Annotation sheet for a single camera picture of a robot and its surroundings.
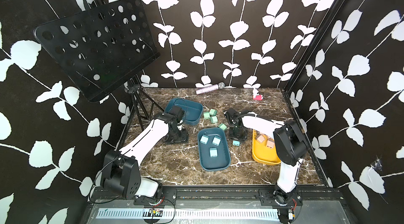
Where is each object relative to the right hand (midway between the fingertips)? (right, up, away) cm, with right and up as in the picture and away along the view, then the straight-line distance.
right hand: (231, 138), depth 92 cm
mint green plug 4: (-5, +6, +6) cm, 9 cm away
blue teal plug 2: (-9, -2, -1) cm, 9 cm away
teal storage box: (-24, +15, +16) cm, 32 cm away
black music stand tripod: (-52, +28, -13) cm, 61 cm away
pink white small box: (+23, +25, +22) cm, 40 cm away
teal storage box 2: (-6, -11, -6) cm, 14 cm away
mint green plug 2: (-15, +13, +11) cm, 23 cm away
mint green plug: (-11, +15, +12) cm, 22 cm away
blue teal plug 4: (+2, -2, -4) cm, 5 cm away
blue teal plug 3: (-11, -7, -6) cm, 14 cm away
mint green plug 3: (-10, +10, +9) cm, 17 cm away
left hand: (-27, +2, -10) cm, 29 cm away
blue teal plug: (-16, -1, 0) cm, 16 cm away
